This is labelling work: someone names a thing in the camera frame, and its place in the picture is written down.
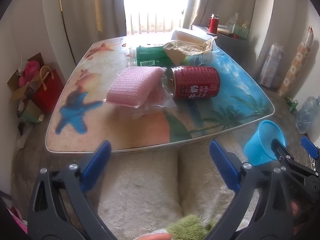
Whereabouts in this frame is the clear plastic bag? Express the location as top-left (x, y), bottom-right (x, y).
top-left (226, 13), bottom-right (240, 28)

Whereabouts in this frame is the green fluffy cloth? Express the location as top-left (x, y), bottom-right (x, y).
top-left (166, 214), bottom-right (218, 240)

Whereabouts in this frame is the toilet paper pack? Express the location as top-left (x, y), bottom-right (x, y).
top-left (259, 44), bottom-right (284, 88)

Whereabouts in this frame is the patterned wrapping roll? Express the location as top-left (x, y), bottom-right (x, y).
top-left (278, 26), bottom-right (314, 97)

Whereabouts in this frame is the cardboard box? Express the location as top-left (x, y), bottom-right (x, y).
top-left (7, 52), bottom-right (54, 103)

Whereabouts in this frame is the brown paper bag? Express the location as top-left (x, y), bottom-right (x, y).
top-left (163, 37), bottom-right (218, 65)

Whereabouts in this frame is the window railing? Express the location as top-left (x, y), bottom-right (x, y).
top-left (126, 11), bottom-right (184, 34)

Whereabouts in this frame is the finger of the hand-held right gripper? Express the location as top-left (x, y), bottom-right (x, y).
top-left (271, 138), bottom-right (320, 180)
top-left (301, 135), bottom-right (320, 175)

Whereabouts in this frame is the pink plastic bag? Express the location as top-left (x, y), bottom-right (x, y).
top-left (19, 60), bottom-right (40, 86)

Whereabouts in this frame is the red thermos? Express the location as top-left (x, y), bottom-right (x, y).
top-left (209, 14), bottom-right (219, 33)

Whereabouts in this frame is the pink cloth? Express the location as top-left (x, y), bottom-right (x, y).
top-left (6, 206), bottom-right (28, 234)

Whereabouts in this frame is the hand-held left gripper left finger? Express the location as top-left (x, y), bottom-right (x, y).
top-left (27, 140), bottom-right (118, 240)

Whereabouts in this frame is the white medicine box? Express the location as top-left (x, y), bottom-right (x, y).
top-left (171, 29), bottom-right (213, 46)

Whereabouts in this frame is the plastic wrapped water jug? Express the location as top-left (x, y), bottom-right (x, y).
top-left (295, 96), bottom-right (320, 134)

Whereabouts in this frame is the red gift bag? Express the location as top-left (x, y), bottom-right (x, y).
top-left (34, 66), bottom-right (66, 114)

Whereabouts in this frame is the green plastic bottle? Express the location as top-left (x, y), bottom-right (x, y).
top-left (126, 45), bottom-right (190, 68)

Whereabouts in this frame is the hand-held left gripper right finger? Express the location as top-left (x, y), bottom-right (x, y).
top-left (209, 139), bottom-right (295, 240)

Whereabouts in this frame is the blue mesh basket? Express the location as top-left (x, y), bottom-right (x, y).
top-left (244, 120), bottom-right (287, 167)

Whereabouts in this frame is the person's right hand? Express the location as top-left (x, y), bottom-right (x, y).
top-left (290, 200), bottom-right (305, 221)

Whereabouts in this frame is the white fluffy rug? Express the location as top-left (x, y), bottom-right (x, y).
top-left (96, 146), bottom-right (253, 240)

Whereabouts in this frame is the red drink can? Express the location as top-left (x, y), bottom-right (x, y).
top-left (165, 66), bottom-right (220, 100)

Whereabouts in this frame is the pink sponge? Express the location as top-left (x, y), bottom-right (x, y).
top-left (104, 66), bottom-right (173, 109)

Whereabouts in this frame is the grey cabinet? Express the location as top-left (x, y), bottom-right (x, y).
top-left (192, 24), bottom-right (250, 53)

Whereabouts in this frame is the clear plastic bottle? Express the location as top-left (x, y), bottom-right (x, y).
top-left (186, 51), bottom-right (214, 67)

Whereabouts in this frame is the green pen basket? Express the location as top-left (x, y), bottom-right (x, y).
top-left (231, 24), bottom-right (250, 40)

